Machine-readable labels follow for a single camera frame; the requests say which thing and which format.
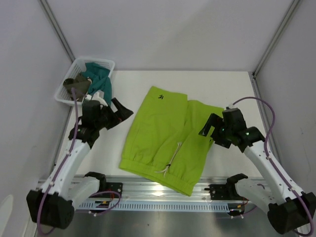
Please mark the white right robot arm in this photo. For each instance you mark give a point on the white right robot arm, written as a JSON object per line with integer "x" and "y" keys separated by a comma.
{"x": 286, "y": 205}

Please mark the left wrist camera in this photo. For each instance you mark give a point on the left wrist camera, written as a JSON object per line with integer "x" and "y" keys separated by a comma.
{"x": 97, "y": 96}

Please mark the aluminium mounting rail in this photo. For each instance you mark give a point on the aluminium mounting rail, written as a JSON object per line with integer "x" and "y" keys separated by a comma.
{"x": 136, "y": 188}

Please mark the right aluminium corner post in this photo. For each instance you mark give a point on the right aluminium corner post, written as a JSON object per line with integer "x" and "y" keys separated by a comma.
{"x": 287, "y": 18}

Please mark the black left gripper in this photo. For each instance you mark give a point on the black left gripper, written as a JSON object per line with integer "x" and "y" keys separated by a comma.
{"x": 122, "y": 114}

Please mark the white plastic basket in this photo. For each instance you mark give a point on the white plastic basket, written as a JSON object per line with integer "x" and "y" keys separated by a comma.
{"x": 77, "y": 67}

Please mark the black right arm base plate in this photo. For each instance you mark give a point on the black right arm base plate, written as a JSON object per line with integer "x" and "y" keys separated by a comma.
{"x": 223, "y": 192}

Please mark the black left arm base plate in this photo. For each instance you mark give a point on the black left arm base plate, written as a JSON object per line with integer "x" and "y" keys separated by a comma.
{"x": 111, "y": 186}

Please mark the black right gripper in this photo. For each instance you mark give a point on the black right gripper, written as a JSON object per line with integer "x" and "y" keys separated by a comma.
{"x": 214, "y": 120}

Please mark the olive brown shorts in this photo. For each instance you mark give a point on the olive brown shorts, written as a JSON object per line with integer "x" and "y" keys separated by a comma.
{"x": 80, "y": 84}

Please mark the lime green shorts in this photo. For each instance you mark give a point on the lime green shorts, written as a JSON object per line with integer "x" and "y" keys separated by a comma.
{"x": 163, "y": 143}

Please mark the teal shorts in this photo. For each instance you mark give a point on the teal shorts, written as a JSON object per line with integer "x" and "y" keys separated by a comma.
{"x": 100, "y": 80}

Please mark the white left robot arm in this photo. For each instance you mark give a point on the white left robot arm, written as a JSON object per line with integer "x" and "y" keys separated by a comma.
{"x": 55, "y": 202}

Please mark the left aluminium corner post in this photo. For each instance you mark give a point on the left aluminium corner post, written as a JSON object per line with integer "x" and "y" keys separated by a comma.
{"x": 47, "y": 10}

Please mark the slotted grey cable duct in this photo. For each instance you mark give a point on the slotted grey cable duct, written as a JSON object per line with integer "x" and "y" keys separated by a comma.
{"x": 217, "y": 207}

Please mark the aluminium corner post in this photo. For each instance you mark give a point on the aluminium corner post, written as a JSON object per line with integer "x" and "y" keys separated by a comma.
{"x": 47, "y": 10}
{"x": 287, "y": 18}

